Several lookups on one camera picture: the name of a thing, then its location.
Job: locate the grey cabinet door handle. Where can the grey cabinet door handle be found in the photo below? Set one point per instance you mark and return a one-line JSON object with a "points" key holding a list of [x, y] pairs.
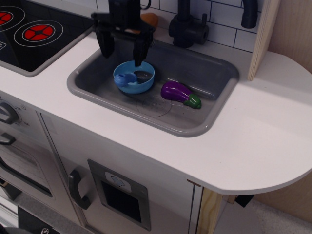
{"points": [[73, 182]]}

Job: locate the grey oven knob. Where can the grey oven knob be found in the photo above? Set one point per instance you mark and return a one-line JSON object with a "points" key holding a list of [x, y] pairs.
{"points": [[9, 114]]}

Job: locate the black toy faucet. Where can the black toy faucet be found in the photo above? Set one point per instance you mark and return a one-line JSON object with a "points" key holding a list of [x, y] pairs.
{"points": [[186, 32]]}

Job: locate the light blue plastic bowl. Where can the light blue plastic bowl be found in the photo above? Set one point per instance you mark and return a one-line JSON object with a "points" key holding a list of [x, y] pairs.
{"points": [[129, 67]]}

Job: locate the toy oven door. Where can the toy oven door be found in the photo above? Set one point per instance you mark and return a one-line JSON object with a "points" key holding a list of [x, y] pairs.
{"points": [[29, 162]]}

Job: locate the blue handled grey toy spoon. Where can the blue handled grey toy spoon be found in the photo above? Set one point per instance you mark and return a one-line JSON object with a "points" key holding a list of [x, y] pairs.
{"points": [[138, 76]]}

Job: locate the grey toy ice dispenser panel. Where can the grey toy ice dispenser panel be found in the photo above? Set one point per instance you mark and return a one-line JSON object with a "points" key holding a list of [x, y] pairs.
{"points": [[121, 195]]}

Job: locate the grey oven door handle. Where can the grey oven door handle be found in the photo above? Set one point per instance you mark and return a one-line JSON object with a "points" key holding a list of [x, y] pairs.
{"points": [[6, 139]]}

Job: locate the black toy stovetop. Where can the black toy stovetop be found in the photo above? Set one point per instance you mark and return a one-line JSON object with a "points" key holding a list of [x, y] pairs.
{"points": [[33, 36]]}

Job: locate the orange toy chicken drumstick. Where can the orange toy chicken drumstick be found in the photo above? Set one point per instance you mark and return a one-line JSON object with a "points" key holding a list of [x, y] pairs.
{"points": [[149, 18]]}

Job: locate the grey plastic sink basin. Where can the grey plastic sink basin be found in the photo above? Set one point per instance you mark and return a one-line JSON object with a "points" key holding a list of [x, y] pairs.
{"points": [[211, 79]]}

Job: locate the purple toy eggplant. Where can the purple toy eggplant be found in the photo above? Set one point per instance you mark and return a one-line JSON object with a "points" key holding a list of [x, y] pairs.
{"points": [[173, 90]]}

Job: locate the wooden side post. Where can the wooden side post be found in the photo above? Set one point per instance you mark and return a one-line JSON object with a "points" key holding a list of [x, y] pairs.
{"points": [[264, 34]]}

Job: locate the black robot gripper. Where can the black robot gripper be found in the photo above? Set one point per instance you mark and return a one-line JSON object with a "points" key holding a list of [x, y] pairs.
{"points": [[122, 15]]}

